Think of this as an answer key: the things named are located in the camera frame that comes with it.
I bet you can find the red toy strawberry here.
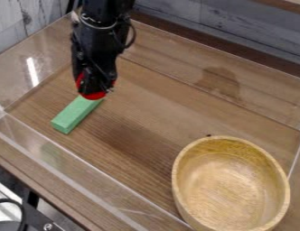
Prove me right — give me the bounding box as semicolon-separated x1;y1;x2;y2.
73;71;116;101

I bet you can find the green rectangular block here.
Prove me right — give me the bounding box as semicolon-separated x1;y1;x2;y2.
50;97;103;134

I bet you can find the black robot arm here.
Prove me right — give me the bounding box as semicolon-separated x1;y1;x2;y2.
69;0;136;100

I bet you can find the clear acrylic tray enclosure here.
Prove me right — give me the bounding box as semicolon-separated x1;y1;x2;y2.
0;19;300;231

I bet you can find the black cable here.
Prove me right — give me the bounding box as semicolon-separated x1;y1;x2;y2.
0;198;28;231

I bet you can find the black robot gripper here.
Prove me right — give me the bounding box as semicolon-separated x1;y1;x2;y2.
69;17;135;94

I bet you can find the wooden oval bowl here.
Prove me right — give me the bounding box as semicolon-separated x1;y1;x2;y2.
171;135;291;231

